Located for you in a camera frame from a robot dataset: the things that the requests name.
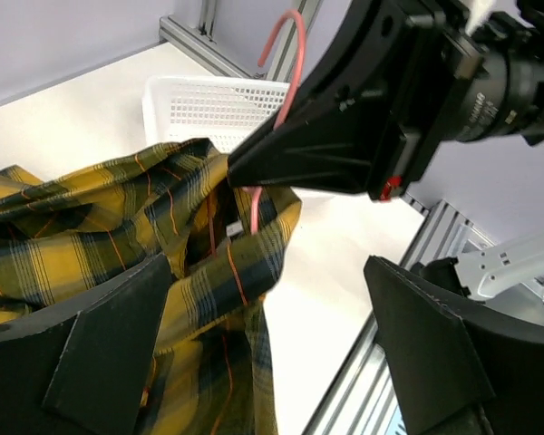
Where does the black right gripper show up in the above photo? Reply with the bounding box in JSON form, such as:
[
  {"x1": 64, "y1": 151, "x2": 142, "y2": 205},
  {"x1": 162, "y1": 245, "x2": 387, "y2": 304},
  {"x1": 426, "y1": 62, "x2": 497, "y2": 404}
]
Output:
[{"x1": 228, "y1": 1, "x2": 481, "y2": 201}]

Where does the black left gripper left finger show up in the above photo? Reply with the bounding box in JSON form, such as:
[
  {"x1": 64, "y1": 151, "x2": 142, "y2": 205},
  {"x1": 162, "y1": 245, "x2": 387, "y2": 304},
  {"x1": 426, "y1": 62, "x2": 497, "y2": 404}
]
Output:
[{"x1": 0, "y1": 254, "x2": 171, "y2": 434}]

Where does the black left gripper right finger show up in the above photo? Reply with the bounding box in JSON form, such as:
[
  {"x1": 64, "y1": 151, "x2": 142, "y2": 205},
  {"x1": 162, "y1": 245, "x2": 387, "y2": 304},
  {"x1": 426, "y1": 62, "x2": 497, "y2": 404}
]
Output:
[{"x1": 364, "y1": 256, "x2": 544, "y2": 434}]

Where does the pink hanger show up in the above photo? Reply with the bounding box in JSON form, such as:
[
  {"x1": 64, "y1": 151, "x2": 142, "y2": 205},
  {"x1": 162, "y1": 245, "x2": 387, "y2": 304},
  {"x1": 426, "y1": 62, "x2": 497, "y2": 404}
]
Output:
[{"x1": 245, "y1": 9, "x2": 306, "y2": 234}]

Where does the yellow plaid shirt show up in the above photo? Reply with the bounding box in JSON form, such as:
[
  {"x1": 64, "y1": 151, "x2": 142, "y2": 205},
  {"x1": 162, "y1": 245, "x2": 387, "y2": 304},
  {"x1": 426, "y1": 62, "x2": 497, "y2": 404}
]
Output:
[{"x1": 0, "y1": 139, "x2": 301, "y2": 434}]

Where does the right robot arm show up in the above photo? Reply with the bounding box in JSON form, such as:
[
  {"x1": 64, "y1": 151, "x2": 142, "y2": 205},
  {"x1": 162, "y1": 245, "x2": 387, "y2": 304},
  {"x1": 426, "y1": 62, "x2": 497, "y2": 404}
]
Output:
[{"x1": 228, "y1": 0, "x2": 544, "y2": 200}]

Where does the white plastic basket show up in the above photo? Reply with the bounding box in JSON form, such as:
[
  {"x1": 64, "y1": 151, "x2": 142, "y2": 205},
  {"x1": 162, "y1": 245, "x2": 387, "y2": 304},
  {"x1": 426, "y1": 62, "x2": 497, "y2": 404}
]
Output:
[{"x1": 141, "y1": 75, "x2": 288, "y2": 153}]

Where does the aluminium front rail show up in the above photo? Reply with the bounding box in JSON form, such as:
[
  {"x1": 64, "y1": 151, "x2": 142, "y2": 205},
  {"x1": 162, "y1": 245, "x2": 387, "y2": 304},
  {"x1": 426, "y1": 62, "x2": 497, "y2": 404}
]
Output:
[{"x1": 301, "y1": 198, "x2": 544, "y2": 435}]

